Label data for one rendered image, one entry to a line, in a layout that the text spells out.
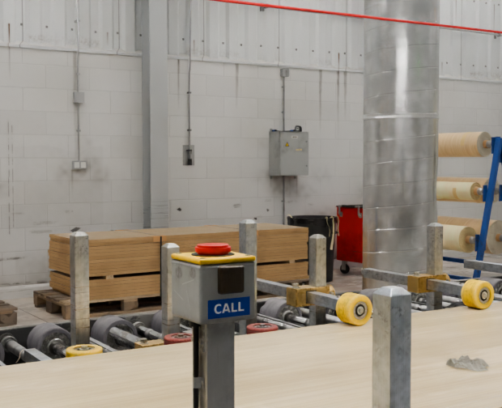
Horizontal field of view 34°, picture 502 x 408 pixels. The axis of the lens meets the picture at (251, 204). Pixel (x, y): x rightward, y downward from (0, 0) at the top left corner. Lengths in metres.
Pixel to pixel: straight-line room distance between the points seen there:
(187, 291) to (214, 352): 0.07
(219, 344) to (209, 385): 0.05
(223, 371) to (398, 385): 0.26
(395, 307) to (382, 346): 0.05
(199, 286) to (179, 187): 8.09
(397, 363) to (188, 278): 0.32
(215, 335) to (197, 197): 8.17
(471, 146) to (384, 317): 7.42
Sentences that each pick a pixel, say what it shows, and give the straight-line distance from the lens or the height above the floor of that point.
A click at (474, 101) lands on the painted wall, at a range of 11.85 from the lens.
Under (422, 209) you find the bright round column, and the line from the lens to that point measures 5.28.
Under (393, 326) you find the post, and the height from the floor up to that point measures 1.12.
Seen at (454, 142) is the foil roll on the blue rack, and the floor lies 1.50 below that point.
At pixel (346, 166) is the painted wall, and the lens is 10.25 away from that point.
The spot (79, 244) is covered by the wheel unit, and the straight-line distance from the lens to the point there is 2.00.
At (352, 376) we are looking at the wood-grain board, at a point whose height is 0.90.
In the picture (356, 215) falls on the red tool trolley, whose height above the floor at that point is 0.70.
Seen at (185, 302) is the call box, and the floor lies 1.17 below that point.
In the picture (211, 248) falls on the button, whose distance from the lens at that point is 0.90.
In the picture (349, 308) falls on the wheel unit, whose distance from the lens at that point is 2.14.
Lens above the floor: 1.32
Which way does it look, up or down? 3 degrees down
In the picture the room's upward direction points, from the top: straight up
